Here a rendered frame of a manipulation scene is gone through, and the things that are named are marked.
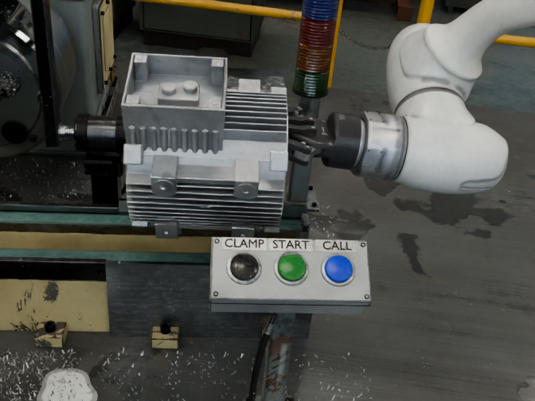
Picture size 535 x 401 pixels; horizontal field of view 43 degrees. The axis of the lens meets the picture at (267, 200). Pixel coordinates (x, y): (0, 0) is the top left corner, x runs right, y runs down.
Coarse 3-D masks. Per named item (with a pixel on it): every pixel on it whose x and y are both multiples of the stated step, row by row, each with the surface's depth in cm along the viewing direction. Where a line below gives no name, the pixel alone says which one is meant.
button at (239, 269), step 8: (240, 256) 71; (248, 256) 71; (232, 264) 70; (240, 264) 70; (248, 264) 70; (256, 264) 71; (232, 272) 70; (240, 272) 70; (248, 272) 70; (256, 272) 70
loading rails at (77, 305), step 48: (0, 240) 101; (48, 240) 101; (96, 240) 102; (144, 240) 102; (192, 240) 103; (0, 288) 93; (48, 288) 93; (96, 288) 94; (144, 288) 93; (192, 288) 94; (48, 336) 94; (144, 336) 98; (192, 336) 99; (240, 336) 99
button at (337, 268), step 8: (336, 256) 72; (344, 256) 72; (328, 264) 71; (336, 264) 71; (344, 264) 72; (328, 272) 71; (336, 272) 71; (344, 272) 71; (352, 272) 71; (336, 280) 71; (344, 280) 71
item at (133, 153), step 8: (272, 88) 90; (280, 88) 91; (128, 144) 82; (136, 144) 82; (128, 152) 82; (136, 152) 82; (272, 152) 83; (280, 152) 83; (128, 160) 82; (136, 160) 82; (272, 160) 83; (280, 160) 83; (272, 168) 83; (280, 168) 83; (136, 224) 91; (144, 224) 91
